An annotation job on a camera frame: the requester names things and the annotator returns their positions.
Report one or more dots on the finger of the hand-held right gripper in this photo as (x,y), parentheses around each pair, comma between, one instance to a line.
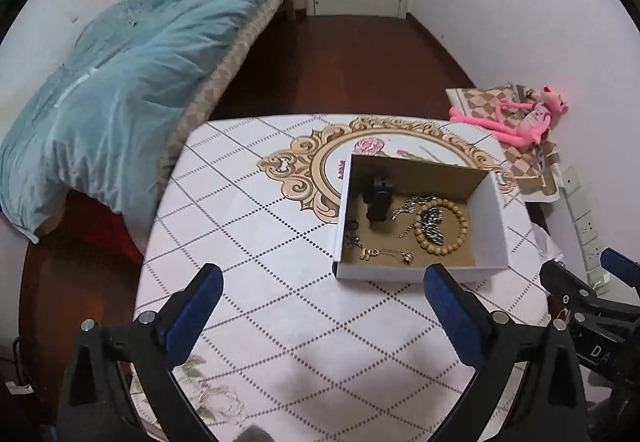
(562,279)
(620,263)

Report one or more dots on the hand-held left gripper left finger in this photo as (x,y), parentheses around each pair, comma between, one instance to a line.
(197,307)

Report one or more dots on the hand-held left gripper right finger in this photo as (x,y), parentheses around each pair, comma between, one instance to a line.
(447,307)

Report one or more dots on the white cardboard box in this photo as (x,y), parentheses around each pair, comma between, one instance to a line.
(480,232)

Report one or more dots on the black smartwatch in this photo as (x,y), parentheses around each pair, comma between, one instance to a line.
(377,199)

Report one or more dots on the white power strip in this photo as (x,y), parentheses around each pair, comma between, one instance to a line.
(582,217)

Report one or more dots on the patterned white tablecloth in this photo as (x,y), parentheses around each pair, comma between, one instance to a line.
(240,232)

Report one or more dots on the red bed sheet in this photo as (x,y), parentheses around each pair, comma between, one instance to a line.
(95,232)

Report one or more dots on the pink plush toy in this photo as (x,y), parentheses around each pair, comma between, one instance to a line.
(520,122)

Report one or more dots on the light blue quilt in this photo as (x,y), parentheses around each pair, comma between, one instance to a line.
(125,97)

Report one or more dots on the bed with checkered mattress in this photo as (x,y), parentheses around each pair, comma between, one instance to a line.
(225,67)

